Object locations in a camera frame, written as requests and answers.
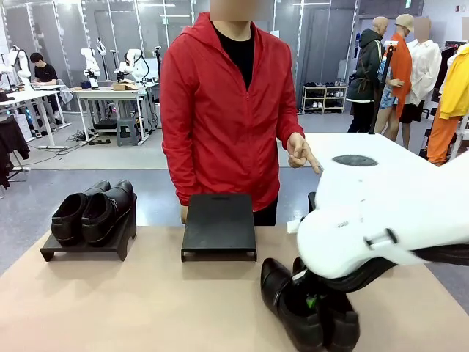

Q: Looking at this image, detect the person in white shirt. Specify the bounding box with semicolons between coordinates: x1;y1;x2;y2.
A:
399;16;443;125

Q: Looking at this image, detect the person in red jacket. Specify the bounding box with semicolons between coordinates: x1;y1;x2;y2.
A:
160;0;306;227

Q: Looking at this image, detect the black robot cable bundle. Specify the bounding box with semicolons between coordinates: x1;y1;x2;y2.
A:
322;243;469;294

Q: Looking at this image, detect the dark grey shoe stand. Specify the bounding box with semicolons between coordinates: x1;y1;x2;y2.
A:
39;192;139;263
180;193;258;263

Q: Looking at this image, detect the person's left hand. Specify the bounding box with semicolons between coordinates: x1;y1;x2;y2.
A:
287;132;325;175

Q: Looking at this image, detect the black leather buckle shoe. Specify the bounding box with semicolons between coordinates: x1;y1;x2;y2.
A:
260;257;325;352
51;179;111;248
292;256;361;352
81;179;135;248

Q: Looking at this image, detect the light wooden shoe rack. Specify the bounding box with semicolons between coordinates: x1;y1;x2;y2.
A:
301;84;347;114

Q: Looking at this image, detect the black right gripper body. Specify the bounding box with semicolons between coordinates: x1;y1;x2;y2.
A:
302;271;352;318

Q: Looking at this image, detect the person's left forearm red sleeve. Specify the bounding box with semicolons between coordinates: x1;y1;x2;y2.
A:
275;104;306;143

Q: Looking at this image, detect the person's right forearm red sleeve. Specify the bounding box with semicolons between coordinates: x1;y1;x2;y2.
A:
160;142;193;208

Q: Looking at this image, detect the hanging black garment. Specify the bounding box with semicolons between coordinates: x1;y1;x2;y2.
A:
0;115;31;188

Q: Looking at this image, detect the mannequin in dark jacket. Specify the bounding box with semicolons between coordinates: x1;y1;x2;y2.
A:
345;15;390;133

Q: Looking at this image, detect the mannequin in orange garment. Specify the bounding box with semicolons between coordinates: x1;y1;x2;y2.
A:
374;13;416;150

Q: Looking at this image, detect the grey plastic stool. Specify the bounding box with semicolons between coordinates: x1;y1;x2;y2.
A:
117;117;141;147

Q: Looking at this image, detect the white background table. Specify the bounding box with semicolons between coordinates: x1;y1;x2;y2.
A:
69;84;153;147
0;84;71;148

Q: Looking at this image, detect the mannequin in yellow hoodie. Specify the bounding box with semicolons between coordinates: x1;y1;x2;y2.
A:
426;43;469;166

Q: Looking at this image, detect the seated person in black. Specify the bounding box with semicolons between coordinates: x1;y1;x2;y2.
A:
29;52;62;124

